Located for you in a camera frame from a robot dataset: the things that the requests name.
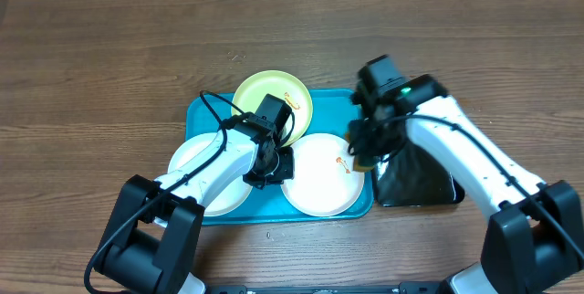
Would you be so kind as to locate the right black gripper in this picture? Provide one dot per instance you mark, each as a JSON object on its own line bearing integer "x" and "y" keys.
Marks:
{"x": 370, "y": 147}

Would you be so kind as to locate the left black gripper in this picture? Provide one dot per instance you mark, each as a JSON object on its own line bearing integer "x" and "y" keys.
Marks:
{"x": 286, "y": 171}

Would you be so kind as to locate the pale pink plate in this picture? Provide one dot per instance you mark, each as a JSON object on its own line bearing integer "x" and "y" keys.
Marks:
{"x": 324, "y": 183}

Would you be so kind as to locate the yellow plate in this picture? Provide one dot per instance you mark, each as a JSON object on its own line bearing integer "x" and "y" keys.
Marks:
{"x": 282, "y": 85}

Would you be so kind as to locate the green yellow sponge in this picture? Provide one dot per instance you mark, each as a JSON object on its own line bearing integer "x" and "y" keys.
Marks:
{"x": 360, "y": 149}

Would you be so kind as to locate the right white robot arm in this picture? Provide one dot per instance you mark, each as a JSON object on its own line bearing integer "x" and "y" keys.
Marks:
{"x": 534, "y": 236}

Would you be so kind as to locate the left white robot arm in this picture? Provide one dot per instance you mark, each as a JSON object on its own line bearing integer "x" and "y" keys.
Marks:
{"x": 149, "y": 243}

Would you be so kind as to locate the teal plastic tray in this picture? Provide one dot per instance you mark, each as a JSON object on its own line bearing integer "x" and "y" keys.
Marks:
{"x": 332, "y": 111}

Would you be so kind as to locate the black water tray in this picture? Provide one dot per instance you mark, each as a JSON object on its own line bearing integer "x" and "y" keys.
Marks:
{"x": 412, "y": 177}

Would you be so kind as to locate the white plate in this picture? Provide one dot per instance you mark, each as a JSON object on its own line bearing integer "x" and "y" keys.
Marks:
{"x": 231, "y": 197}

